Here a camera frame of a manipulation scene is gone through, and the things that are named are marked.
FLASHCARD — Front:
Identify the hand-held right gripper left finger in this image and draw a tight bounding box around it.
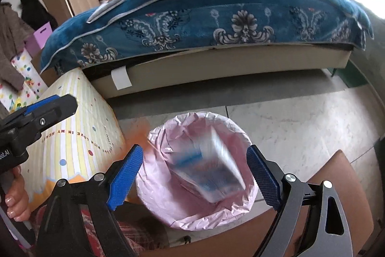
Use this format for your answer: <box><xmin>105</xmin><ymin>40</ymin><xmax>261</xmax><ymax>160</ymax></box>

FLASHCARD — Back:
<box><xmin>35</xmin><ymin>144</ymin><xmax>145</xmax><ymax>257</ymax></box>

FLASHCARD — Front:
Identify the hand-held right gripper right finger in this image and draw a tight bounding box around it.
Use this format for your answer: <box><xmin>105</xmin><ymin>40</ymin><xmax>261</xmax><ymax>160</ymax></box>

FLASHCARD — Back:
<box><xmin>246</xmin><ymin>145</ymin><xmax>354</xmax><ymax>257</ymax></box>

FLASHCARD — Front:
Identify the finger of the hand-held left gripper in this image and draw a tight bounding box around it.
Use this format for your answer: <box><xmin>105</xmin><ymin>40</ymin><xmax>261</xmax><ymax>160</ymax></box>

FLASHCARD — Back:
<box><xmin>18</xmin><ymin>95</ymin><xmax>77</xmax><ymax>137</ymax></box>
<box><xmin>0</xmin><ymin>96</ymin><xmax>60</xmax><ymax>128</ymax></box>

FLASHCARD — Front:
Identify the blue white plastic packet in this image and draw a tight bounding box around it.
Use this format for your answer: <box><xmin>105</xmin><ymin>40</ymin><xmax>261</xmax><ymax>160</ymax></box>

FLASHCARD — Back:
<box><xmin>167</xmin><ymin>127</ymin><xmax>245</xmax><ymax>203</ymax></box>

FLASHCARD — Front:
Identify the pink lined trash bin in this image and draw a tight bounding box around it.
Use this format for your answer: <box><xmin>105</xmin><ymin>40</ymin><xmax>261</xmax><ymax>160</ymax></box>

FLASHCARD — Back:
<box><xmin>135</xmin><ymin>112</ymin><xmax>260</xmax><ymax>232</ymax></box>

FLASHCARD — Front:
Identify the person's left hand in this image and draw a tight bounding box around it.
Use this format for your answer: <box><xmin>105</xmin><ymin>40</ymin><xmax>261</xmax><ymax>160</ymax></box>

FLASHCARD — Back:
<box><xmin>4</xmin><ymin>167</ymin><xmax>31</xmax><ymax>221</ymax></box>

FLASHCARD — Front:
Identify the yellow striped dotted tablecloth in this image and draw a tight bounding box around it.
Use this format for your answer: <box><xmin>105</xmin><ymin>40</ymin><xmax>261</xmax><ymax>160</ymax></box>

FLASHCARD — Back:
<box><xmin>19</xmin><ymin>67</ymin><xmax>127</xmax><ymax>212</ymax></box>

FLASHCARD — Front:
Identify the polka dot white cabinet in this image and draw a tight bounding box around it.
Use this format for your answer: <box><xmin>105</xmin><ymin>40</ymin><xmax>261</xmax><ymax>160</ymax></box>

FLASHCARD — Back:
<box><xmin>0</xmin><ymin>51</ymin><xmax>45</xmax><ymax>119</ymax></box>

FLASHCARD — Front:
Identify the wooden nightstand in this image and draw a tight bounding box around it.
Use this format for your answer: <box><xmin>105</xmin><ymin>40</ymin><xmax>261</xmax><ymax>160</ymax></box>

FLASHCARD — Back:
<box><xmin>31</xmin><ymin>52</ymin><xmax>50</xmax><ymax>87</ymax></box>

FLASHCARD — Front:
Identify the red plaid pants leg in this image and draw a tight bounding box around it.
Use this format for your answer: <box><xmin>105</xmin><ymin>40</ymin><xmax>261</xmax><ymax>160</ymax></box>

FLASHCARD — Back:
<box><xmin>30</xmin><ymin>206</ymin><xmax>169</xmax><ymax>257</ymax></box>

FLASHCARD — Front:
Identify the purple storage box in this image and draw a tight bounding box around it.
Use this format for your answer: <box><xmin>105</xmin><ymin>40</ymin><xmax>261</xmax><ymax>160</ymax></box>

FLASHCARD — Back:
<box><xmin>26</xmin><ymin>23</ymin><xmax>55</xmax><ymax>57</ymax></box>

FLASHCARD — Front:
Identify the brown fuzzy coat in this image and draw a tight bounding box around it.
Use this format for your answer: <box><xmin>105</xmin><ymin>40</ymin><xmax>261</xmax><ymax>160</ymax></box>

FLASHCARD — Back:
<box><xmin>0</xmin><ymin>2</ymin><xmax>35</xmax><ymax>92</ymax></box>

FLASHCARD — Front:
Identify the white paper tag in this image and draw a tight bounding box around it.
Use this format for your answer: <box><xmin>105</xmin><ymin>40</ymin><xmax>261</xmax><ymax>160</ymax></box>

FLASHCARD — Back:
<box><xmin>111</xmin><ymin>67</ymin><xmax>132</xmax><ymax>90</ymax></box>

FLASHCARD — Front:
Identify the brown cardboard box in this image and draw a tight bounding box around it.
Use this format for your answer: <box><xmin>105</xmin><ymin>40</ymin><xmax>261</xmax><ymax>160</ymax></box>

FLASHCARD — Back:
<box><xmin>141</xmin><ymin>150</ymin><xmax>375</xmax><ymax>257</ymax></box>

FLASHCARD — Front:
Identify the black garment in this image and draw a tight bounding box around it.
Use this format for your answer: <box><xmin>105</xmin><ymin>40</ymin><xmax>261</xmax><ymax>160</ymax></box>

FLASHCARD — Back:
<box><xmin>19</xmin><ymin>0</ymin><xmax>58</xmax><ymax>30</ymax></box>

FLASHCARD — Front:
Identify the white grey booklet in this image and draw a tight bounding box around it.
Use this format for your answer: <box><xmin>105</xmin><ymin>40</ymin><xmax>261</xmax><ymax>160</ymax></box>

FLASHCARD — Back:
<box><xmin>87</xmin><ymin>0</ymin><xmax>133</xmax><ymax>24</ymax></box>

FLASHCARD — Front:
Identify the beige upholstered bed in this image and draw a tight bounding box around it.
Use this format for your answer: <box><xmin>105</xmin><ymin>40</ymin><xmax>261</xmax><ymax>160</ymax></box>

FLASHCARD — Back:
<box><xmin>90</xmin><ymin>0</ymin><xmax>354</xmax><ymax>99</ymax></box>

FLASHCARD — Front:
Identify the green box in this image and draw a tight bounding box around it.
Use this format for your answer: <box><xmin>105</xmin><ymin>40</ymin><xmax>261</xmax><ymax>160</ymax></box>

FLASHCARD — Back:
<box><xmin>329</xmin><ymin>60</ymin><xmax>369</xmax><ymax>87</ymax></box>

